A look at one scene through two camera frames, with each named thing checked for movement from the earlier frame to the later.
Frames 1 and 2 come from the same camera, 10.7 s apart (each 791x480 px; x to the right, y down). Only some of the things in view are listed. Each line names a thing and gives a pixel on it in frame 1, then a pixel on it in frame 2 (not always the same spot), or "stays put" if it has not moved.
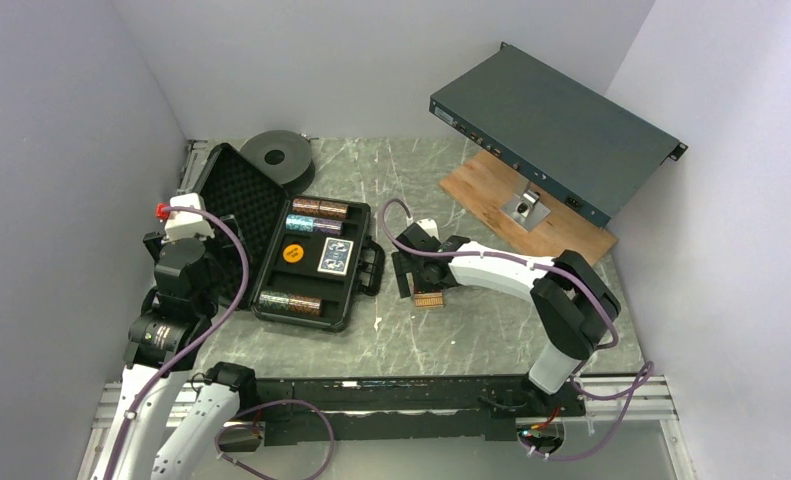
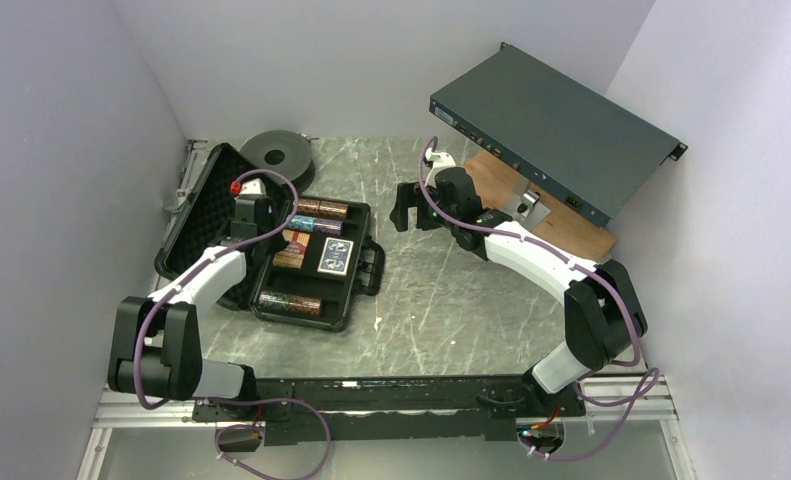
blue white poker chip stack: [300, 223] stays put
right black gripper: [403, 266] → [409, 194]
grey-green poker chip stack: [274, 301] stays put
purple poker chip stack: [326, 226] stays put
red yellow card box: [429, 300] → [293, 254]
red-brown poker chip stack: [333, 209] stays put
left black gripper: [221, 250] → [272, 219]
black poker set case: [309, 257] stays put
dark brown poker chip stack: [309, 306] stays put
